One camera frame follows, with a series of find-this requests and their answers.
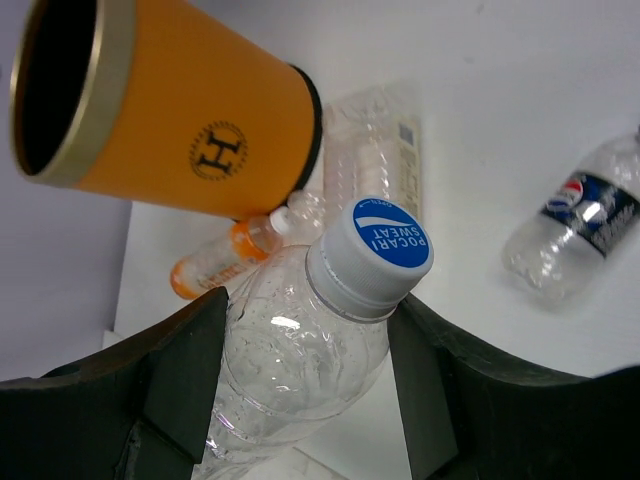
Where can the black label pepsi bottle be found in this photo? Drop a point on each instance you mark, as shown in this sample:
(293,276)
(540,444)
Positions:
(558,251)

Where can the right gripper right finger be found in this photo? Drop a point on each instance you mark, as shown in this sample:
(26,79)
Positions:
(472,411)

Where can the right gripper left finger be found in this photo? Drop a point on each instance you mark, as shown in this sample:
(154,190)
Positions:
(139,409)

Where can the clear bottle blue cap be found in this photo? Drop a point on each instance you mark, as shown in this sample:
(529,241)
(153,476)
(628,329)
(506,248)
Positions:
(306,334)

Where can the orange label plastic bottle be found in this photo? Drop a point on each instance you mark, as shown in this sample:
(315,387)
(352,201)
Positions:
(244,246)

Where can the orange cylindrical bin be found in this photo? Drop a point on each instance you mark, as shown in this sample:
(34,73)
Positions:
(158,102)

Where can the square clear plastic bottle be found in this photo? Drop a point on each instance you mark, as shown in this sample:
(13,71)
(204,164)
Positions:
(372,147)

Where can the slim clear plastic bottle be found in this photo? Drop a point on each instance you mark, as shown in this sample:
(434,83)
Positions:
(306,217)

